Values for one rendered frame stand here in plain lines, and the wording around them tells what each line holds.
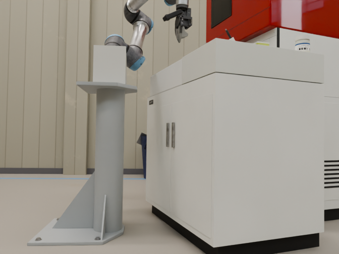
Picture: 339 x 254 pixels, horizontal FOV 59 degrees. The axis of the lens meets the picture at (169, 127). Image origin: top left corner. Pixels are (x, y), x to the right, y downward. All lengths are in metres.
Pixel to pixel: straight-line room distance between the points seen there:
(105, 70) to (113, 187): 0.65
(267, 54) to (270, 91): 0.17
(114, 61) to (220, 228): 1.04
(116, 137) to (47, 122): 2.85
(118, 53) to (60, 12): 3.05
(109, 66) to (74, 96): 2.59
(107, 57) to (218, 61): 0.69
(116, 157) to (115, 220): 0.34
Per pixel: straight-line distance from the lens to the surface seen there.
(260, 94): 1.43
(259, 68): 1.44
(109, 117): 1.67
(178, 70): 1.67
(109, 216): 1.73
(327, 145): 2.23
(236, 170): 1.35
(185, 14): 1.89
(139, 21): 2.23
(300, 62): 1.61
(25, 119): 4.56
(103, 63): 1.75
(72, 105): 4.29
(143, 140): 3.80
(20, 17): 4.87
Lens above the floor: 0.54
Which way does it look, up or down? 2 degrees up
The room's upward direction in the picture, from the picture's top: 1 degrees clockwise
